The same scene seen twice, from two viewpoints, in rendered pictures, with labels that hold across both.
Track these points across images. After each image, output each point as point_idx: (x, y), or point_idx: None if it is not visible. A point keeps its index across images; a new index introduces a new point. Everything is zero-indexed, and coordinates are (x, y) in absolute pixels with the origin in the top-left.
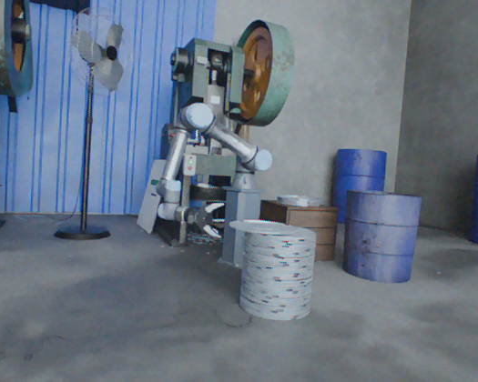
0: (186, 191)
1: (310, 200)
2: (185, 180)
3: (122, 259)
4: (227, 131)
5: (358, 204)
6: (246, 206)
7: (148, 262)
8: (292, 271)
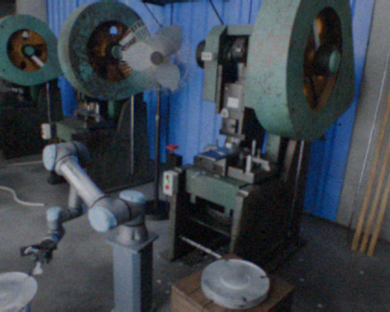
0: (172, 208)
1: (214, 294)
2: (171, 197)
3: (97, 250)
4: (70, 176)
5: None
6: (115, 259)
7: (98, 262)
8: None
